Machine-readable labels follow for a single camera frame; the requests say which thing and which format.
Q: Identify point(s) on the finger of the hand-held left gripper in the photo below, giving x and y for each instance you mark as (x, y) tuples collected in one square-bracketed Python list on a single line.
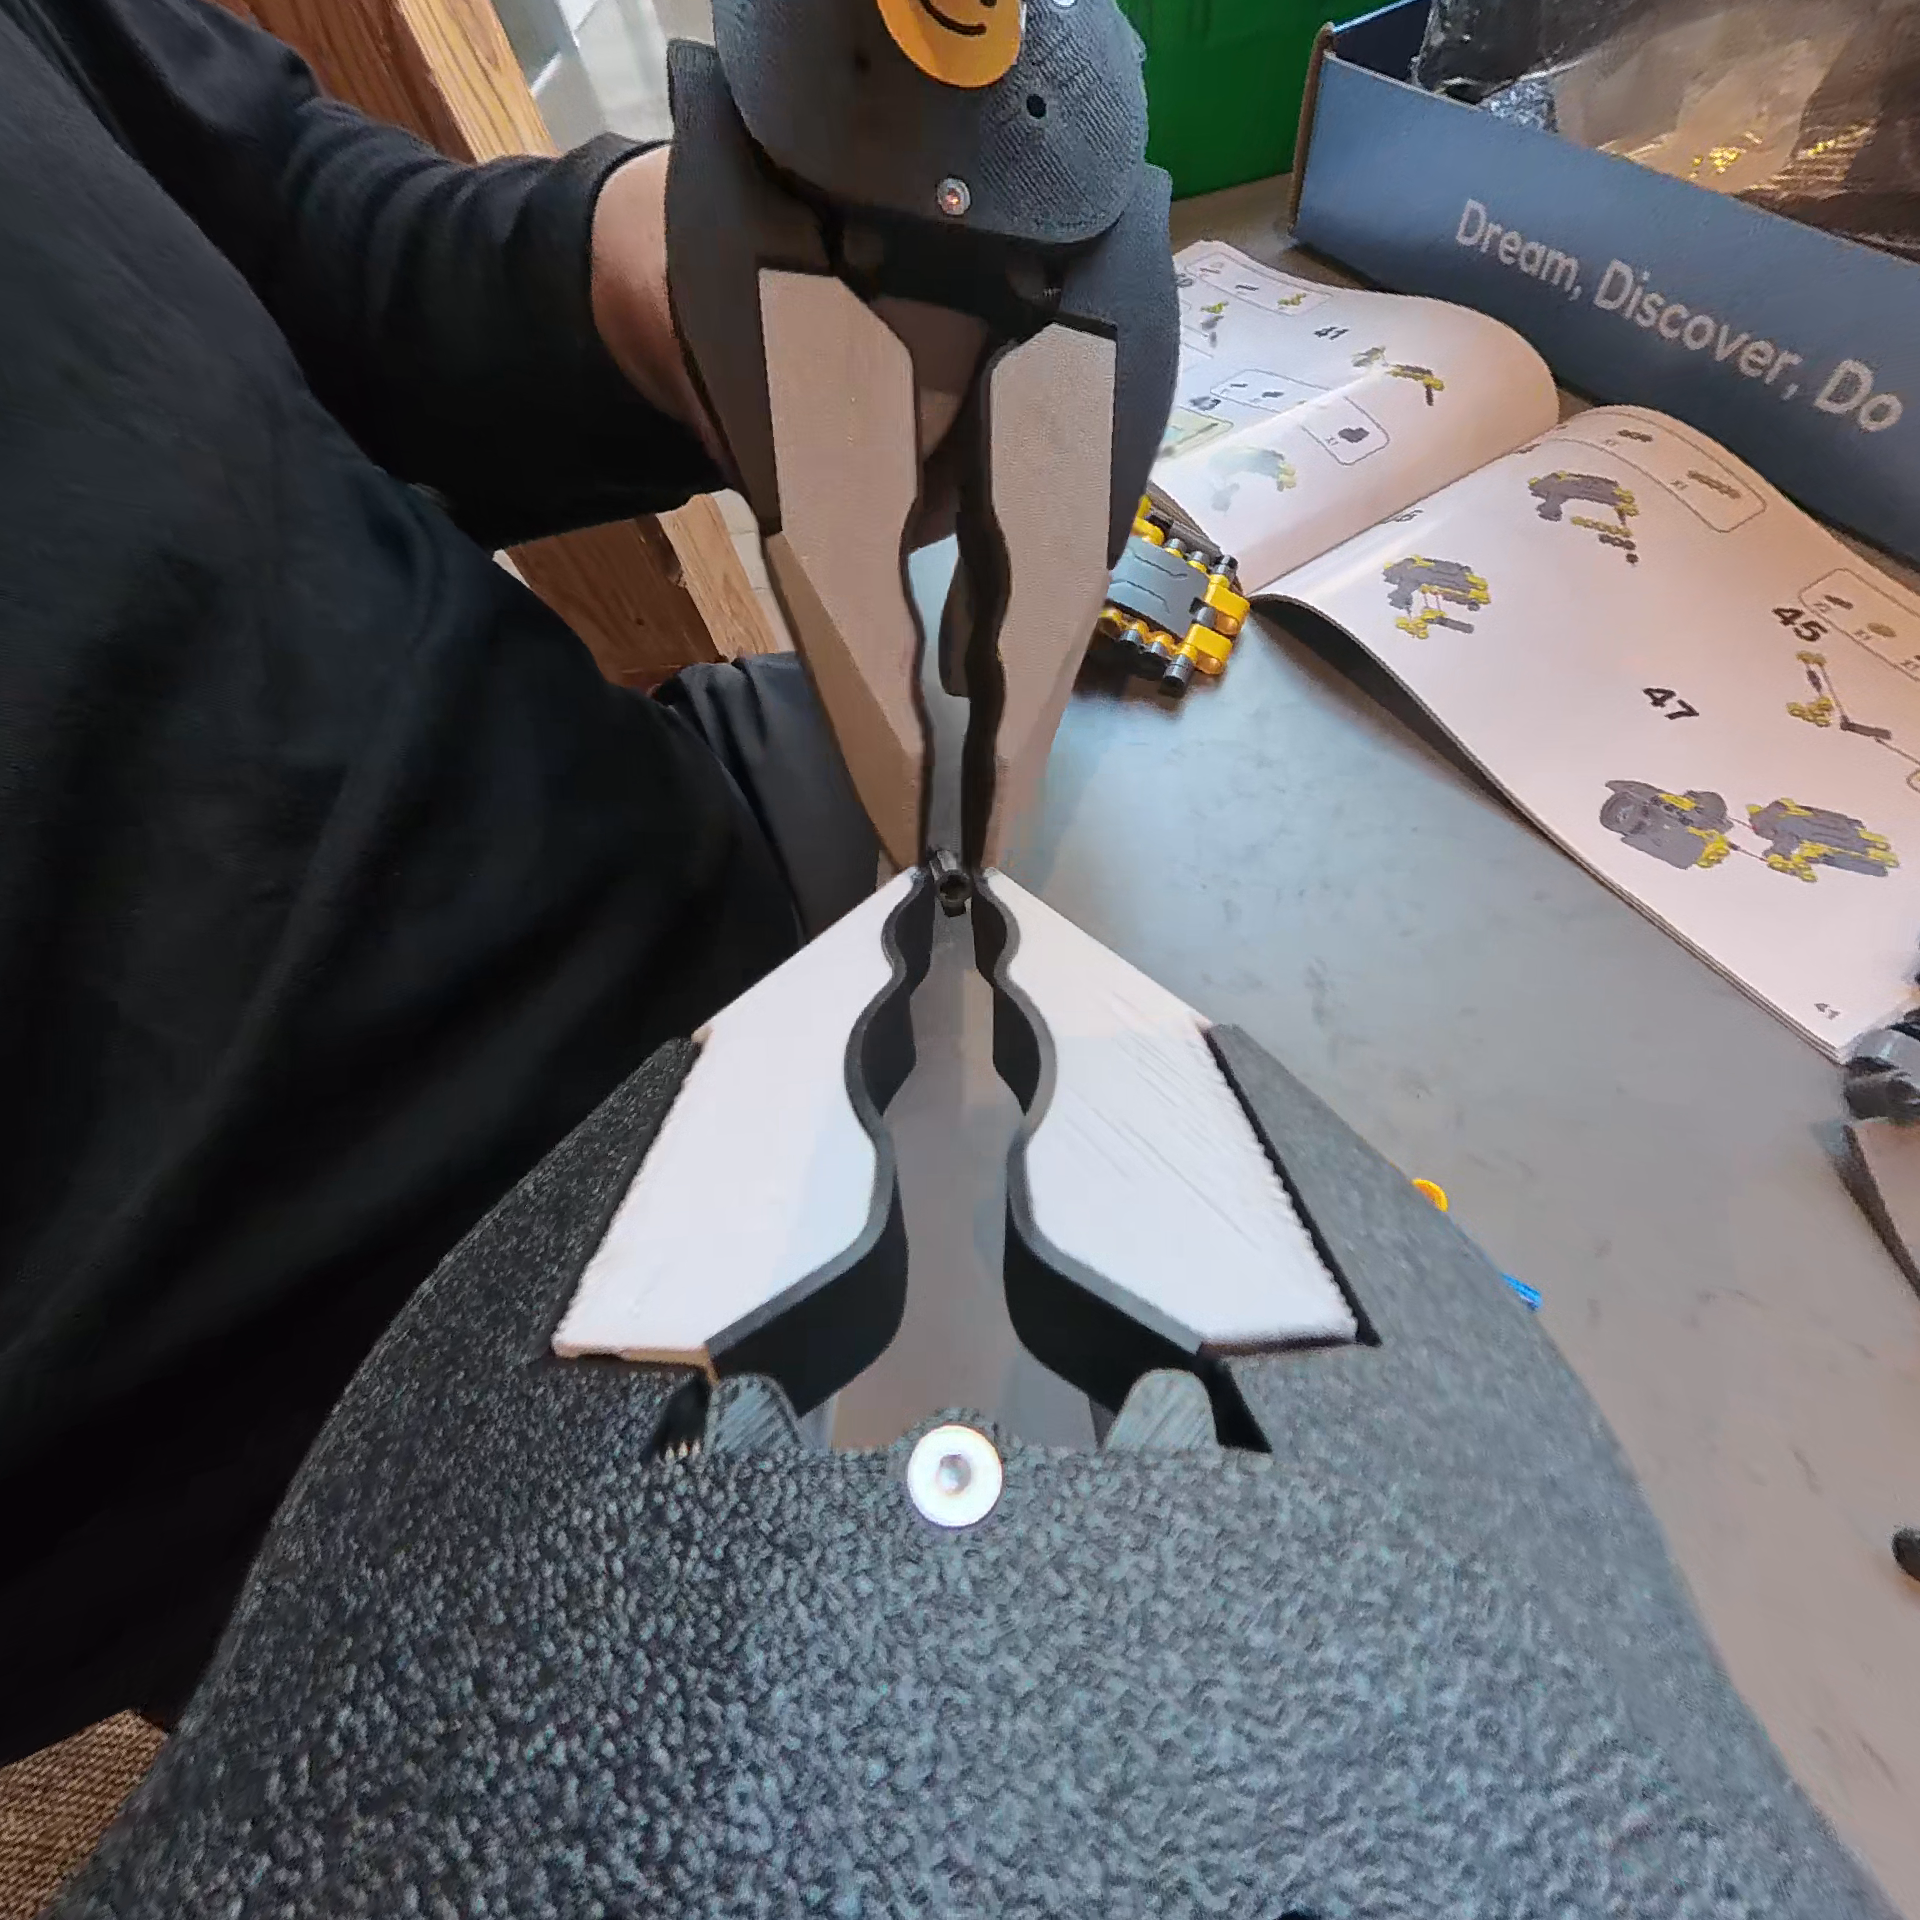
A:
[(1049, 493), (840, 493)]

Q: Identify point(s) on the blue cardboard box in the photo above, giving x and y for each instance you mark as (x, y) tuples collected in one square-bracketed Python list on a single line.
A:
[(1576, 284)]

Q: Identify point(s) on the person's black clothing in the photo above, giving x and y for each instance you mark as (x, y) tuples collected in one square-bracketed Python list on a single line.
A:
[(299, 975)]

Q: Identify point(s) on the person's left forearm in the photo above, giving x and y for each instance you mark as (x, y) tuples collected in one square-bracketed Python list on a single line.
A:
[(376, 255)]

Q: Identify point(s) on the grey desk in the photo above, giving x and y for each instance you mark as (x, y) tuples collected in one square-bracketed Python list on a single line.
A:
[(1348, 975)]

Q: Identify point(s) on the small black connector pin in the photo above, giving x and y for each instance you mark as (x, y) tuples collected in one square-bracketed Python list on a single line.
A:
[(954, 877)]

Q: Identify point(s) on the green container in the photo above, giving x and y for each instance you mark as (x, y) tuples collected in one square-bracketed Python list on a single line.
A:
[(1231, 90)]

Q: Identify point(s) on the person's left hand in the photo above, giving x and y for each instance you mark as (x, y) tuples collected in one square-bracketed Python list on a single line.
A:
[(637, 271)]

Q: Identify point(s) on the yellow grey brick assembly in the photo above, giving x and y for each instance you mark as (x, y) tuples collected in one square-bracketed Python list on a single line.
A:
[(1178, 600)]

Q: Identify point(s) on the dark grey brick part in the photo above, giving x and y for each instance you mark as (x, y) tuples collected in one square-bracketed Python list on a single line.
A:
[(1887, 1140)]

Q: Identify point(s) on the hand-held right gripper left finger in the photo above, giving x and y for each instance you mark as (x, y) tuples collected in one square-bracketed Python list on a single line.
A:
[(749, 1184)]

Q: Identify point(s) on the small blue brick part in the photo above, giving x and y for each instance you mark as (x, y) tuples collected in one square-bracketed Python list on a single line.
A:
[(1520, 1291)]

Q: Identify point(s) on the open instruction booklet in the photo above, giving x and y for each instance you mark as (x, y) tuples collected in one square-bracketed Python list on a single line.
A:
[(1576, 600)]

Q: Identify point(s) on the wooden furniture frame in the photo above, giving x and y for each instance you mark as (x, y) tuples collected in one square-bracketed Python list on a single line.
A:
[(628, 600)]

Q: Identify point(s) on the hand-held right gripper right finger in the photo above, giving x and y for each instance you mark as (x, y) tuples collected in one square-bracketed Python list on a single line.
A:
[(1155, 1184)]

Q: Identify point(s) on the clear plastic bag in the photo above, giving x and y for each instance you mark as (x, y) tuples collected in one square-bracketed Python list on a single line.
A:
[(1724, 105)]

